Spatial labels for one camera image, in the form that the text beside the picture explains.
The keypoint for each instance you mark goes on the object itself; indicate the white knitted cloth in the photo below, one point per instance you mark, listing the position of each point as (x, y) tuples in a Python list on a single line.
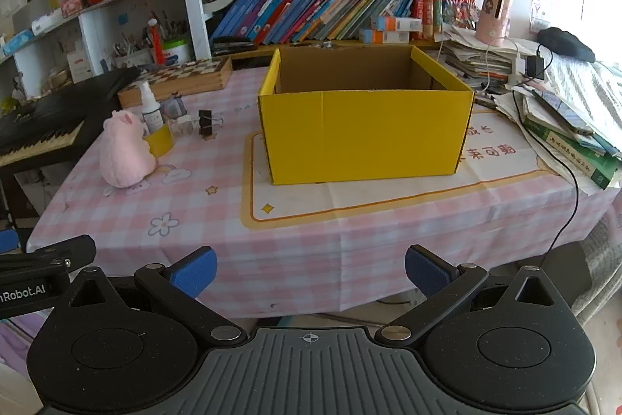
[(600, 269)]

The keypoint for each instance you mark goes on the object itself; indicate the wooden chess board box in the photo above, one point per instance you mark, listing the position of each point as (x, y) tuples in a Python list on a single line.
[(184, 79)]

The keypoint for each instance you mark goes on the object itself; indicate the yellow tape roll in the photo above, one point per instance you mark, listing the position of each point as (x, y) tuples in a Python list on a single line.
[(160, 143)]

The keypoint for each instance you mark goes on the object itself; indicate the grey striped cloth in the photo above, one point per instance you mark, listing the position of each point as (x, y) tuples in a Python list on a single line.
[(588, 94)]

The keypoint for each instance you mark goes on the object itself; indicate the white spray bottle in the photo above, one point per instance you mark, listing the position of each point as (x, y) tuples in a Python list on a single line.
[(150, 116)]

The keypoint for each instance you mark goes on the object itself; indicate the black power adapter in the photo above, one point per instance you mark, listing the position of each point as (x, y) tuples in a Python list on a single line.
[(536, 67)]

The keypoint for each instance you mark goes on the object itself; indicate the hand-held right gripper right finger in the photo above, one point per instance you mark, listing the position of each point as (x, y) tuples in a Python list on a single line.
[(427, 273)]

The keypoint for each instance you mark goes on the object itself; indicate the red tassel ornament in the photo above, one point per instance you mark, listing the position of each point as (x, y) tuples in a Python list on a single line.
[(154, 43)]

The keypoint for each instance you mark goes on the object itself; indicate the green book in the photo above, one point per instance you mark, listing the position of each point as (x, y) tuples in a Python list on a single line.
[(578, 155)]

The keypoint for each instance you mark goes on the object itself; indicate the row of colourful books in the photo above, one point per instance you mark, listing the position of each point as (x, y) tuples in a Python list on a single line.
[(316, 11)]

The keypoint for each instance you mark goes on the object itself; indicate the black rounded object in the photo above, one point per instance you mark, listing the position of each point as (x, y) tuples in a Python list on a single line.
[(566, 43)]

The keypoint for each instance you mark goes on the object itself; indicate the black binder clip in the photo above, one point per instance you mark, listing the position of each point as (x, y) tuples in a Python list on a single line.
[(206, 125)]

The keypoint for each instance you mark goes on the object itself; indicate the dark wooden box with knobs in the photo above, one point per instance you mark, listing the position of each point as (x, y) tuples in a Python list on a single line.
[(330, 44)]

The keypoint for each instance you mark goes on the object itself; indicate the pink box-shaped device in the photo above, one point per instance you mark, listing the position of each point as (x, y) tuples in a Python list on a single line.
[(493, 16)]

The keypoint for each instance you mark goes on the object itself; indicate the white pen holder with pens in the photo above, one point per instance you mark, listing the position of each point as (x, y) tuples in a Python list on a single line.
[(133, 57)]

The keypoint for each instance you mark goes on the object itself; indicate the small white staple box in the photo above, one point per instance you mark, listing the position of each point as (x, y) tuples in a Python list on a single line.
[(182, 124)]

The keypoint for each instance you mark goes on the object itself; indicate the grey-blue toy car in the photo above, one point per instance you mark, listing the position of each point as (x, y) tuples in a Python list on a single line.
[(174, 108)]

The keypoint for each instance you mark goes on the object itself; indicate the white carton with red label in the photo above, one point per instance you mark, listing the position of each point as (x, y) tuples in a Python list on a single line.
[(79, 65)]

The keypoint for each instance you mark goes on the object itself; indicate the yellow cardboard box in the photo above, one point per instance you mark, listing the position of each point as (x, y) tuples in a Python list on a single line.
[(364, 133)]

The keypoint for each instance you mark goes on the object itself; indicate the white orange-bordered paper mat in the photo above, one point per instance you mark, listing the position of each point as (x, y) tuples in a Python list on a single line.
[(388, 201)]

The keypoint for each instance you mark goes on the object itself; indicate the pink plush pig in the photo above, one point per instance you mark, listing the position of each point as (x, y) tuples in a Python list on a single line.
[(124, 147)]

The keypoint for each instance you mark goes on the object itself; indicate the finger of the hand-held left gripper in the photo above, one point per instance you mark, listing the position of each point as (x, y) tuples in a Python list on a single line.
[(73, 249), (7, 241)]

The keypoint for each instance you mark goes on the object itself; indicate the long white box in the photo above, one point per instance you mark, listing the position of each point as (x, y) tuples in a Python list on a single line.
[(47, 25)]

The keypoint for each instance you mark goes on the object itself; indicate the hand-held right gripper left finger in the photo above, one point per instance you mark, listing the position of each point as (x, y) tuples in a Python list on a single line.
[(194, 273)]

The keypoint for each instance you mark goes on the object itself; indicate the black electronic keyboard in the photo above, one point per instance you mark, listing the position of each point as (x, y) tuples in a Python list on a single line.
[(53, 113)]

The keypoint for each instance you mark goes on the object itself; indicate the white jar with green lid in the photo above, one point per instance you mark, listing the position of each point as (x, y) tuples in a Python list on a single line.
[(176, 53)]

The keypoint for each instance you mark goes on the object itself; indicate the blue tissue pack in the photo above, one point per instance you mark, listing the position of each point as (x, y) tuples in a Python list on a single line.
[(18, 41)]

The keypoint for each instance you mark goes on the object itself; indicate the black keyboard stand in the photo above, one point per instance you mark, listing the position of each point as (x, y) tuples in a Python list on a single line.
[(14, 191)]

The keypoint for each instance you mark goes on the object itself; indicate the orange and white carton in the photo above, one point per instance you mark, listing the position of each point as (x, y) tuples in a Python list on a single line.
[(396, 24), (386, 36)]

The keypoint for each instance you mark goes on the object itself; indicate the small pink box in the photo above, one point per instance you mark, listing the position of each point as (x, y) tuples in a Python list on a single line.
[(71, 5)]

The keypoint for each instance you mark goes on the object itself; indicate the stack of papers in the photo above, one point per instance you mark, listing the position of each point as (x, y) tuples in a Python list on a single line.
[(478, 62)]

